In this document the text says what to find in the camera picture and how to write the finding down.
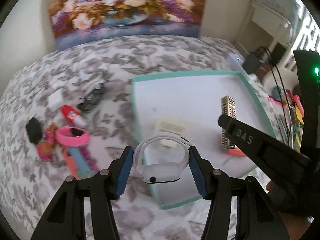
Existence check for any magenta lead refill case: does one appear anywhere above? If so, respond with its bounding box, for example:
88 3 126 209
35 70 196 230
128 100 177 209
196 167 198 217
80 147 100 173

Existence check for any pink orange doll figure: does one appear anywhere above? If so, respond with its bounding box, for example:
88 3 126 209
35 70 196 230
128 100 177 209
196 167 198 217
37 122 59 161

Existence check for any pink wristband watch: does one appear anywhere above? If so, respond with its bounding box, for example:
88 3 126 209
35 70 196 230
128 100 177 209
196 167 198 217
55 126 90 147

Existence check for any white smart watch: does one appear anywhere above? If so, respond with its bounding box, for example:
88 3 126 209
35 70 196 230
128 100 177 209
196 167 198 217
132 133 191 184

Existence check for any black charger adapter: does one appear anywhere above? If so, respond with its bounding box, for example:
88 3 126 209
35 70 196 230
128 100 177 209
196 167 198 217
25 117 42 145

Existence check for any red white glue bottle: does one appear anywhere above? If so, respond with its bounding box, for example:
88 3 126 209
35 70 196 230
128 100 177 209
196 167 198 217
60 105 87 128

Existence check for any black toy car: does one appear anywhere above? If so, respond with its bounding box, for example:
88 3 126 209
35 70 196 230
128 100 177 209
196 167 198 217
77 83 106 113

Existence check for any white charger cube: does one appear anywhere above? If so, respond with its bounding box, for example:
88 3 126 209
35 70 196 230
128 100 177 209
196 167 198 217
48 90 64 112

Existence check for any person's hand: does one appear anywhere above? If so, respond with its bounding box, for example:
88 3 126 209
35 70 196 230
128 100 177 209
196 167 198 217
266 180 279 197

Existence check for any colourful toys pile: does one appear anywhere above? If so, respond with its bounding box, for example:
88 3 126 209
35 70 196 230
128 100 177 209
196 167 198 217
269 86 304 152

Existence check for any black plugged power adapter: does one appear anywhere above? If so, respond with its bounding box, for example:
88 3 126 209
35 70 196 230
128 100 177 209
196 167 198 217
242 53 264 74

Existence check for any teal shallow box tray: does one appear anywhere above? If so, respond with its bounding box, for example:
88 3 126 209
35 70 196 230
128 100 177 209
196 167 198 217
131 70 277 210

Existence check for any floral grey white blanket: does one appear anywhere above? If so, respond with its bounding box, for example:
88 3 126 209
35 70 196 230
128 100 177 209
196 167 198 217
0 33 283 240

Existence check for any white power strip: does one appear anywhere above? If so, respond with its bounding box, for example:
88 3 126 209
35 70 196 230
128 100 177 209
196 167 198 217
226 53 257 80

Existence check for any floral painting canvas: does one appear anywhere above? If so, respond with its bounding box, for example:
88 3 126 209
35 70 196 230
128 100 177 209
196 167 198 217
47 0 206 50

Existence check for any black cable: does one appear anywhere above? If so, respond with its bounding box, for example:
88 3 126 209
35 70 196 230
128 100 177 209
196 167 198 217
260 45 298 151

